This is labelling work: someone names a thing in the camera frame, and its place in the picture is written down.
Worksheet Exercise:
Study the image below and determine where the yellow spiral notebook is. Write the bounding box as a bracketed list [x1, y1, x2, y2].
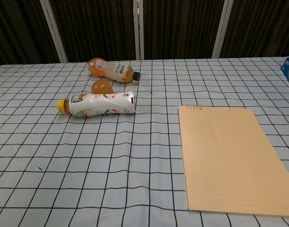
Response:
[178, 104, 289, 211]

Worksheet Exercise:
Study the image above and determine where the white labelled yellow-cap bottle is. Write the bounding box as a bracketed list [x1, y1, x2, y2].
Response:
[58, 79, 136, 118]

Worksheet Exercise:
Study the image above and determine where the orange juice black-cap bottle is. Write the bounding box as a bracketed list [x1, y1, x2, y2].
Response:
[87, 57, 142, 83]

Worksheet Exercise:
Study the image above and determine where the checked light blue tablecloth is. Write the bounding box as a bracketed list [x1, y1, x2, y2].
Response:
[0, 56, 289, 227]

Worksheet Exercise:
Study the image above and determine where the white metal frame post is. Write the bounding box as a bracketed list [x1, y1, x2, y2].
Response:
[211, 0, 235, 59]
[133, 0, 145, 61]
[39, 0, 68, 63]

